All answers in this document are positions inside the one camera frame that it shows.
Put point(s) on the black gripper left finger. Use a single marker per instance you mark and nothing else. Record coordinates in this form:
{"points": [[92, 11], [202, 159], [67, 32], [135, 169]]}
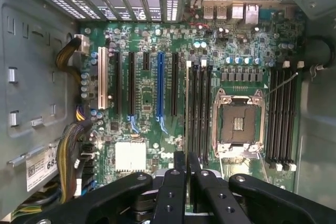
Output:
{"points": [[172, 197]]}

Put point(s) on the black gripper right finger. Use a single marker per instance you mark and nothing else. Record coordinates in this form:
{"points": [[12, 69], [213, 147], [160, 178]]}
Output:
{"points": [[210, 200]]}

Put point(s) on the black RAM slot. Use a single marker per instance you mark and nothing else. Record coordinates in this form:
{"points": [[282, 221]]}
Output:
{"points": [[292, 116], [286, 116], [278, 116], [271, 116], [194, 103], [209, 103], [201, 103]]}

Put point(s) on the long black expansion slot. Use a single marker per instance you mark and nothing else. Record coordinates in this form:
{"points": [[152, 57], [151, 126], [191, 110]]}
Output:
{"points": [[131, 82], [117, 82], [174, 82]]}

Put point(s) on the blue expansion slot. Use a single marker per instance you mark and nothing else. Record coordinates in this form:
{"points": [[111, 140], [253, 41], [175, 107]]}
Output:
{"points": [[160, 82]]}

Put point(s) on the short black expansion slot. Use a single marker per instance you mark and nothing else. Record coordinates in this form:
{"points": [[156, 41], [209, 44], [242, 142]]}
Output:
{"points": [[146, 61]]}

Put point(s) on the white expansion slot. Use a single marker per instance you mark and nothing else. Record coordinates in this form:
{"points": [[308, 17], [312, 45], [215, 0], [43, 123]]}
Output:
{"points": [[103, 77]]}

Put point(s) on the silver chipset heat sink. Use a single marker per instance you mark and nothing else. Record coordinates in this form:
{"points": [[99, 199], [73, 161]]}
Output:
{"points": [[130, 155]]}

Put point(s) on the green motherboard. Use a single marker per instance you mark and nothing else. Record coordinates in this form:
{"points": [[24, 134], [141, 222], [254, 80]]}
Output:
{"points": [[157, 134]]}

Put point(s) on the metal CPU socket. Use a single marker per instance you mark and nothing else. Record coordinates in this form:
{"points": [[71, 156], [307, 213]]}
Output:
{"points": [[239, 119]]}

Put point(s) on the white label sticker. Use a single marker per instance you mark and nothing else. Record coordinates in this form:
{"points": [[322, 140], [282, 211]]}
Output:
{"points": [[39, 171]]}

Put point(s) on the grey metal PC case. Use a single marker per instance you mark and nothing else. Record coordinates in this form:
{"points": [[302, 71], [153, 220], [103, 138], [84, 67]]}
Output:
{"points": [[29, 82]]}

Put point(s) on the silver USB port block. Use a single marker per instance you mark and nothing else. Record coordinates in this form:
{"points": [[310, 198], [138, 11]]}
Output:
{"points": [[214, 11]]}

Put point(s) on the silver network port block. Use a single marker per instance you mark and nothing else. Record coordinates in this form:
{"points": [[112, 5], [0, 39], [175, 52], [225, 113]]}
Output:
{"points": [[244, 12]]}

